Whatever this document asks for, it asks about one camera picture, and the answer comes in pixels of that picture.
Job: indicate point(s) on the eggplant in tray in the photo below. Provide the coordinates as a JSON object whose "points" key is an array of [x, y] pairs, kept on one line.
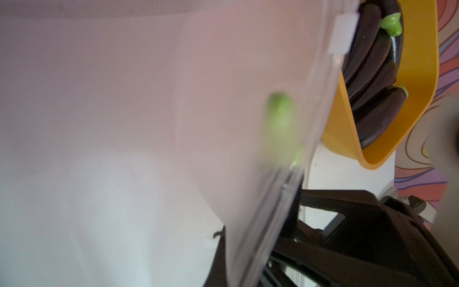
{"points": [[373, 118], [360, 74], [367, 29], [385, 77]]}

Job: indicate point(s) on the yellow plastic tray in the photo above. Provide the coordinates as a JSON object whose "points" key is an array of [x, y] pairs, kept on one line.
{"points": [[418, 72]]}

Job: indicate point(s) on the clear zip-top bag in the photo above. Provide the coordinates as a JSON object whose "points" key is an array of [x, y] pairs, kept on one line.
{"points": [[131, 131]]}

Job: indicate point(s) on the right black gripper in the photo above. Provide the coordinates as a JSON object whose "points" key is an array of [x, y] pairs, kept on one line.
{"points": [[370, 243]]}

